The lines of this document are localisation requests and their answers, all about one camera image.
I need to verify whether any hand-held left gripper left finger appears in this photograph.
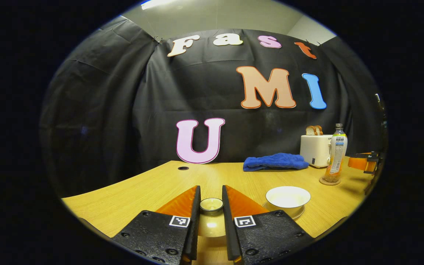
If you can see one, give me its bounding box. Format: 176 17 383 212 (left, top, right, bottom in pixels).
111 185 201 265

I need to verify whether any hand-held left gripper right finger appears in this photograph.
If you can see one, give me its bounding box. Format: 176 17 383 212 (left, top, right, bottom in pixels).
222 185 314 265

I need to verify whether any yellow teacup lid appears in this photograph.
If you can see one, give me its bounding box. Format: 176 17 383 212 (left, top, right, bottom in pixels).
197 198 229 238

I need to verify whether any clear labelled water bottle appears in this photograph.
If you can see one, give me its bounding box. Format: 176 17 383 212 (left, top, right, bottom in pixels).
322 123 348 183

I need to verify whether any round cork coaster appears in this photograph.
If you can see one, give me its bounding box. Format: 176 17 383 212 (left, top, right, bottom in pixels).
319 176 342 186

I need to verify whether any yellow teacup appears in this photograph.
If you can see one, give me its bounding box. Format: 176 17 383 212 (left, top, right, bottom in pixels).
265 186 311 209

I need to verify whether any white toaster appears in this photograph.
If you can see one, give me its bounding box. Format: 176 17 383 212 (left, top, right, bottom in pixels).
300 134 333 169

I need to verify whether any blue towel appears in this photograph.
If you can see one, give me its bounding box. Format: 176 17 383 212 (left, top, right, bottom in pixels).
243 153 309 172

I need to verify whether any black backdrop cloth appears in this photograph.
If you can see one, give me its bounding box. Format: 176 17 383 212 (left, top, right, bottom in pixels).
39 17 387 197

